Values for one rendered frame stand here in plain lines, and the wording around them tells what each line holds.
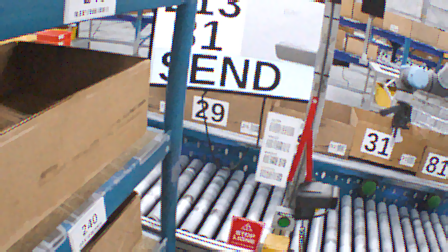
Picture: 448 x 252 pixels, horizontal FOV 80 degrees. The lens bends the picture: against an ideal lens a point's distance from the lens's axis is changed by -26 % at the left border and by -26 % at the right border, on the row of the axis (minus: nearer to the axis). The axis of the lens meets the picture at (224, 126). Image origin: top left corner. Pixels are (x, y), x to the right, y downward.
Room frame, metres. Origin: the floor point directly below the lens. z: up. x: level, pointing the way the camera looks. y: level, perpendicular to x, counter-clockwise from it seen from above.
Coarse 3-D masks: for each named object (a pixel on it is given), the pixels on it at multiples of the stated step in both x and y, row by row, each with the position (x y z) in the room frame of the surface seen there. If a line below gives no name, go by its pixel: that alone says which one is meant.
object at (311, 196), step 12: (300, 192) 0.72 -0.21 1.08; (312, 192) 0.71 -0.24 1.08; (324, 192) 0.71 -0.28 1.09; (336, 192) 0.72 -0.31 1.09; (300, 204) 0.71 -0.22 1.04; (312, 204) 0.70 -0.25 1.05; (324, 204) 0.70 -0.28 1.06; (336, 204) 0.69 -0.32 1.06; (300, 216) 0.72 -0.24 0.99; (312, 216) 0.72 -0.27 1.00
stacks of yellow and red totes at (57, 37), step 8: (40, 32) 4.90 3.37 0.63; (48, 32) 5.09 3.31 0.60; (56, 32) 5.12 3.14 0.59; (64, 32) 5.05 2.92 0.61; (72, 32) 4.97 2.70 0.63; (8, 40) 5.38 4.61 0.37; (16, 40) 4.83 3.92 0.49; (24, 40) 4.76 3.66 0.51; (32, 40) 4.79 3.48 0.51; (40, 40) 4.74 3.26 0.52; (48, 40) 4.69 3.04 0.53; (56, 40) 4.64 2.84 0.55; (64, 40) 4.82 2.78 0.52
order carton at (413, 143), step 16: (368, 112) 1.58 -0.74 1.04; (368, 128) 1.31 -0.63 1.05; (384, 128) 1.29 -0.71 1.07; (400, 128) 1.53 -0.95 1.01; (416, 128) 1.43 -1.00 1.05; (352, 144) 1.31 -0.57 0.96; (400, 144) 1.26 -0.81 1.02; (416, 144) 1.24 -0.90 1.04; (368, 160) 1.28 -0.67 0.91; (384, 160) 1.27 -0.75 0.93; (400, 160) 1.25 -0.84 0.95; (416, 160) 1.23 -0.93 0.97
